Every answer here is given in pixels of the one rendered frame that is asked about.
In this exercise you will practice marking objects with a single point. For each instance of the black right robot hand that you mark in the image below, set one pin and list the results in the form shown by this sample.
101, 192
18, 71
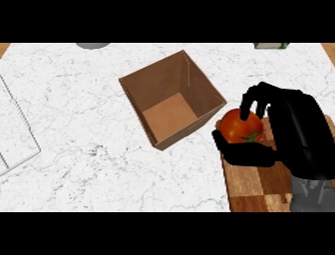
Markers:
303, 132

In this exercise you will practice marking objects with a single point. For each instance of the red tomato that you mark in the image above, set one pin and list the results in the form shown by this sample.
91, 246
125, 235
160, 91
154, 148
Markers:
240, 127

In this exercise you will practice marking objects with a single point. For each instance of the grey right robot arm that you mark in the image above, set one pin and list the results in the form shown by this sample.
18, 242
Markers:
318, 196

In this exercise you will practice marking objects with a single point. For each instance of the checkered wooden cutting board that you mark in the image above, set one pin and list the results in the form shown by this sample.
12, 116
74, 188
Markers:
259, 186

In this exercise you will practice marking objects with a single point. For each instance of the brown cardboard box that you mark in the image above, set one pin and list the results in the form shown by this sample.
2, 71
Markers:
173, 99

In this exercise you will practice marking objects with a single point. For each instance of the grey and green object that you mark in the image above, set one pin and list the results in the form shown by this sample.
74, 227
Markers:
271, 45

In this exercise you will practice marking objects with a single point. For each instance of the grey round object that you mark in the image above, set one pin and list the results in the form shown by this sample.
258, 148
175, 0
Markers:
93, 45

